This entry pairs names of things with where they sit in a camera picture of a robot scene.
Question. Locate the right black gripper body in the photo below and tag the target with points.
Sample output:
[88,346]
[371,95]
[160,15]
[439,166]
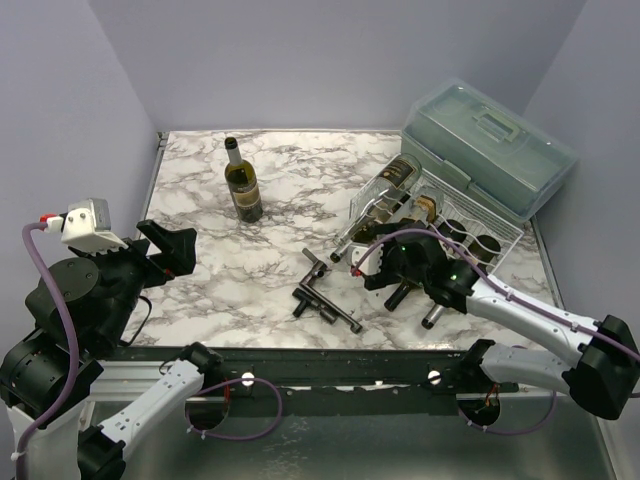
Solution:
[388,270]

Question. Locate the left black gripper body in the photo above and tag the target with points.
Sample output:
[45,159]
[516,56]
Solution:
[131,271]

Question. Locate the brown wine bottle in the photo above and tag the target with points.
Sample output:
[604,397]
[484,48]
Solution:
[361,229]

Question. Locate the green wine bottle black neck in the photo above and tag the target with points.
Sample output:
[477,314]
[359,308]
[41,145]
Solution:
[450,229]

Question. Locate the clear glass bottle tall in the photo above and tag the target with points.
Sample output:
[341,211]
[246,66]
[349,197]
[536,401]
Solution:
[377,199]

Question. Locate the clear bottle gold cap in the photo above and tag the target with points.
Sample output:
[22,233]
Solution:
[424,205]

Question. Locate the green wine bottle silver neck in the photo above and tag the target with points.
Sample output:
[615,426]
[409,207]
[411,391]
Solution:
[482,250]

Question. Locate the green wine bottle back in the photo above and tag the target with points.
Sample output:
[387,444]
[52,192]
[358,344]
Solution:
[242,182]

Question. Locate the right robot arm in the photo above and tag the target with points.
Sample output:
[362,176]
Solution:
[595,362]

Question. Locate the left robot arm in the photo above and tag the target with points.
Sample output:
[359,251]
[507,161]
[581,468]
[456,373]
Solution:
[90,283]

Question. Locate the dark metal faucet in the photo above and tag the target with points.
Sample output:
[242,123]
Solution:
[309,297]

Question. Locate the green plastic toolbox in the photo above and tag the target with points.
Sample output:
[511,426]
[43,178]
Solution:
[487,152]

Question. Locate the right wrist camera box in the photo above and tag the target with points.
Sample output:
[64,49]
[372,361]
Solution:
[368,264]

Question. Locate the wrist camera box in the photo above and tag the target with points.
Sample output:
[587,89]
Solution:
[368,264]
[87,228]

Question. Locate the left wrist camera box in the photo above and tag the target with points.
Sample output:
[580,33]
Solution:
[87,228]

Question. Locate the white wire wine rack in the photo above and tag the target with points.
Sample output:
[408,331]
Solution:
[476,219]

